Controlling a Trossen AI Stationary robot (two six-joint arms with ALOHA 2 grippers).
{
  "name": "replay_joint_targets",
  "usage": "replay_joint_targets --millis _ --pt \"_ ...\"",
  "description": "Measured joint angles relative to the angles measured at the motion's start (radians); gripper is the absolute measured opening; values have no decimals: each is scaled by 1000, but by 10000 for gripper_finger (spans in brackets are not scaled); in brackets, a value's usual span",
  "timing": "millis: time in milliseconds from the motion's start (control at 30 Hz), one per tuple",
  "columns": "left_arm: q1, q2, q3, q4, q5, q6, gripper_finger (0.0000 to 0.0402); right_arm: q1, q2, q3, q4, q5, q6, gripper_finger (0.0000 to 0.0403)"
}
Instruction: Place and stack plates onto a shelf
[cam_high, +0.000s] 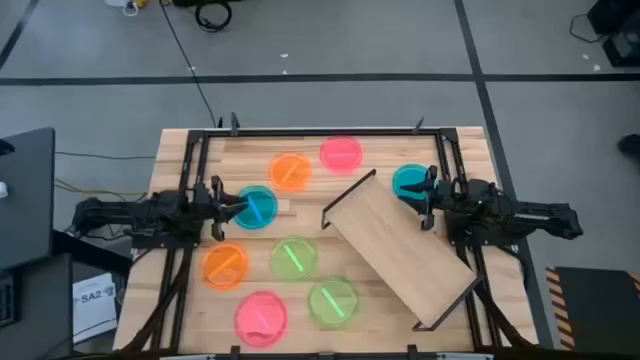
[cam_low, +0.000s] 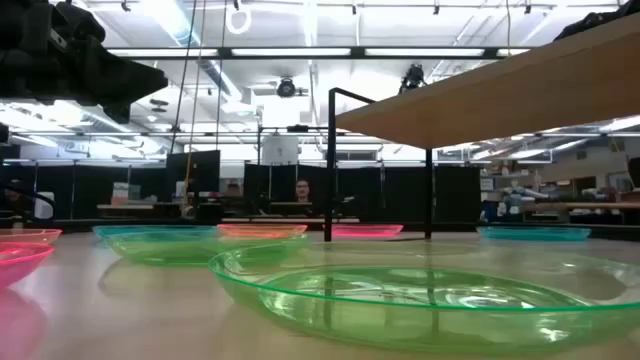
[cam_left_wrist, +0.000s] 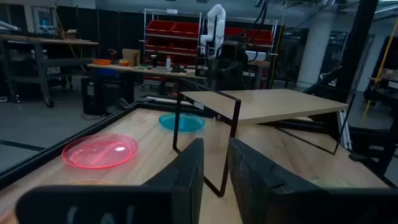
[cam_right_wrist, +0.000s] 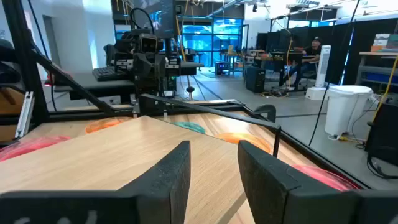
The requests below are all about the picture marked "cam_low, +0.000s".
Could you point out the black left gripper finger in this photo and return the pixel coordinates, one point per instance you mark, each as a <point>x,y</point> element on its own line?
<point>142,82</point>

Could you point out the blue translucent plastic plate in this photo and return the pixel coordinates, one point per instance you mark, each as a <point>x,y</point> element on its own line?
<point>535,233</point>
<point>150,230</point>

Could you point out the green translucent plastic plate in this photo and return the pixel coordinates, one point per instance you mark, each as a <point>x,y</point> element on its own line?
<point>175,252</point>
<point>400,320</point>

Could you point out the orange translucent plastic plate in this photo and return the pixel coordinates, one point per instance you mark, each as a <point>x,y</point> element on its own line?
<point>260,231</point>

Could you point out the pink translucent plastic plate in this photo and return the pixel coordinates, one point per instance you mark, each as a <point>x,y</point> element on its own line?
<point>15,265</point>
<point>370,230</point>

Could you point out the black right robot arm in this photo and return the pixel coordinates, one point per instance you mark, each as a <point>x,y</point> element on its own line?
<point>590,25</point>

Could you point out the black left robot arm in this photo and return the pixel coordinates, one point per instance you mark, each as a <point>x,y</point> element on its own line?
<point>40,50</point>

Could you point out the wooden shelf with black legs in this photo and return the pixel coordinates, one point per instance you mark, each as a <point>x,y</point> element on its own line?
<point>500,95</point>

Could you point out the black partition panel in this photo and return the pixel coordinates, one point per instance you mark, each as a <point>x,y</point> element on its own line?
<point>200,175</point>

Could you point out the wooden background table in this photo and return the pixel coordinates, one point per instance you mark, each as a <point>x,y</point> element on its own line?
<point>130,206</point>
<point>575,205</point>

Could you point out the white trash bin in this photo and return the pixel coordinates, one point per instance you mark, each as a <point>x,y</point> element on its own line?
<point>45,206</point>

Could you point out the black office chair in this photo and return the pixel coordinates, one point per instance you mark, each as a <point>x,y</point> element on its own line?
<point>15,200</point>

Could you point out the white hanging sign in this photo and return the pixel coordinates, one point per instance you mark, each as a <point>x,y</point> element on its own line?
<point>280,150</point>

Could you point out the seated person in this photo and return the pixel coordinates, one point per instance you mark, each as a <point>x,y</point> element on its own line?
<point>302,191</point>

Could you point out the black ceiling spotlight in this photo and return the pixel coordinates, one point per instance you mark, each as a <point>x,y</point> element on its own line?
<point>413,77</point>

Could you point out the wide black partition curtain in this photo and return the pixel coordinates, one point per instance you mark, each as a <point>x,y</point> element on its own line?
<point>400,195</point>

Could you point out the black overhead frame beam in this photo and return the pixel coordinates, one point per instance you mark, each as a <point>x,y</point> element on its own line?
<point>225,52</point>

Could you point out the black overhead camera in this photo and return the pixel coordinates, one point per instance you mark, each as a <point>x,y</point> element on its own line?
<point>286,88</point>

